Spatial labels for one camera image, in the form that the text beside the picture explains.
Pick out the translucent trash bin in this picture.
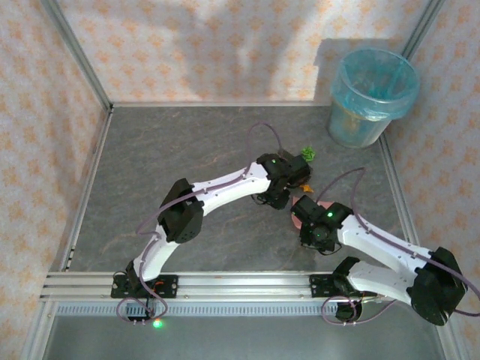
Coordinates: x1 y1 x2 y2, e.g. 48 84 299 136
327 47 421 149

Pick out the aluminium table edge rail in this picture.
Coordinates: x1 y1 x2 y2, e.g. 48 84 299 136
46 106 114 277
378 133 431 273
108 100 333 110

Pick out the grey slotted cable duct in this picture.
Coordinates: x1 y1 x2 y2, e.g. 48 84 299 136
55 302 438 317

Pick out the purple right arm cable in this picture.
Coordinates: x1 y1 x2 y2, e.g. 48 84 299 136
316 166 480 326

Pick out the aluminium mounting rail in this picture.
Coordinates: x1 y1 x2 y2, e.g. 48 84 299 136
40 271 450 303

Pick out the pink dustpan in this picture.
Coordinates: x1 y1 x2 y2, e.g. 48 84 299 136
291 201 334 230

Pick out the aluminium frame post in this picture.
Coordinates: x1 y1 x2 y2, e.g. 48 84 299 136
399 0 449 61
430 299 466 360
39 0 115 112
18 299 57 360

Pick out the blue plastic bin liner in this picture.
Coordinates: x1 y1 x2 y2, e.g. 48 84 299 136
329 47 421 124

